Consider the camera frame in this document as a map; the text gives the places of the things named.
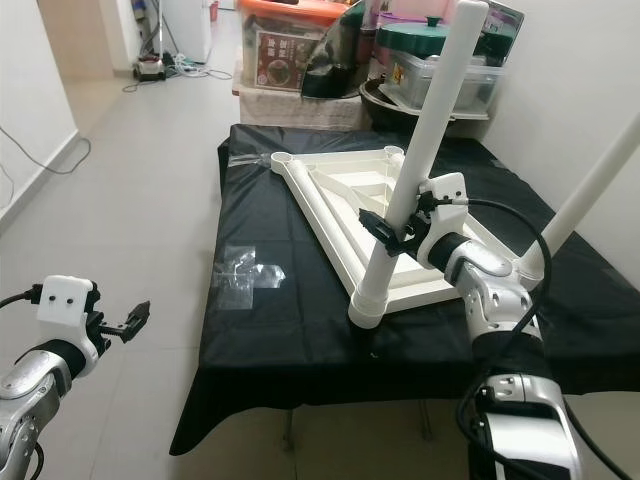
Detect clear tape cross patch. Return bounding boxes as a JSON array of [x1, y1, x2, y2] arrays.
[[212, 245, 286, 313]]

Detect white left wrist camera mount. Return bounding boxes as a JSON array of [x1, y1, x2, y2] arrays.
[[35, 275, 103, 361]]

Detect small floor appliance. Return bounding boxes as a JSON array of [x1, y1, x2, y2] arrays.
[[135, 52, 169, 79]]

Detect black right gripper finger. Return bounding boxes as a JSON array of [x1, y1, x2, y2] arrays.
[[360, 209, 416, 253]]

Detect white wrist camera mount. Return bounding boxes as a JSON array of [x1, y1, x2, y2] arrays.
[[420, 172, 471, 266], [35, 275, 103, 361]]

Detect black tablecloth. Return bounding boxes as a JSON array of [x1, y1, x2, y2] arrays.
[[170, 122, 640, 456]]

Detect green pot lid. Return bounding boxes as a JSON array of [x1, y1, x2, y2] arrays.
[[378, 18, 451, 59]]

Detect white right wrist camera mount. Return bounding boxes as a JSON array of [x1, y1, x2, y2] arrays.
[[420, 172, 471, 266]]

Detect clear plastic container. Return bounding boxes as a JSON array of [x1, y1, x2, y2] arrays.
[[385, 50, 501, 113]]

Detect tangled floor cables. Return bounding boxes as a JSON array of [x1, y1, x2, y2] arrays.
[[125, 55, 231, 89]]

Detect beige patterned cloth cover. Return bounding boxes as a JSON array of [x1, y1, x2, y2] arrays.
[[235, 88, 366, 133]]

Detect orange lid storage box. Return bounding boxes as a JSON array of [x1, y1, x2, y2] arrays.
[[238, 0, 356, 96]]

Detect black wok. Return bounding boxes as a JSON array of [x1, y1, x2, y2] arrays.
[[360, 80, 436, 139]]

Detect clear tape strip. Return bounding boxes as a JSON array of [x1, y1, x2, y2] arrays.
[[228, 150, 273, 169]]

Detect black plastic bag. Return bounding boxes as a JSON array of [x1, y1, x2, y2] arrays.
[[302, 5, 386, 101]]

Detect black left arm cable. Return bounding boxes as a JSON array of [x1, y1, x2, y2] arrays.
[[0, 285, 41, 306]]

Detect white cabinet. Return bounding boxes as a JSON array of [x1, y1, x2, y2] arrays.
[[160, 0, 211, 63]]

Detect cream plastic children table top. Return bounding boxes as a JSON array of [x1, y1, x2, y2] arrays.
[[268, 145, 546, 331]]

